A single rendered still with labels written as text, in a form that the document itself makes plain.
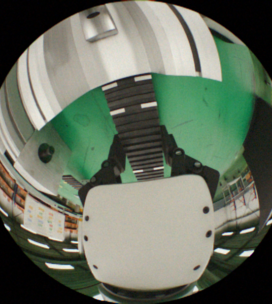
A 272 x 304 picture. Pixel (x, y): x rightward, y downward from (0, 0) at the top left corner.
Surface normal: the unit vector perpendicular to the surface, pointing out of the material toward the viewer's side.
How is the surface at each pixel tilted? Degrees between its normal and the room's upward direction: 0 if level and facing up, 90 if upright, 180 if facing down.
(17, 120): 90
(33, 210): 90
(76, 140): 0
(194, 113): 0
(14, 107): 90
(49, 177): 90
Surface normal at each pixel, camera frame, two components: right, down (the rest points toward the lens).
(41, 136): 0.97, -0.17
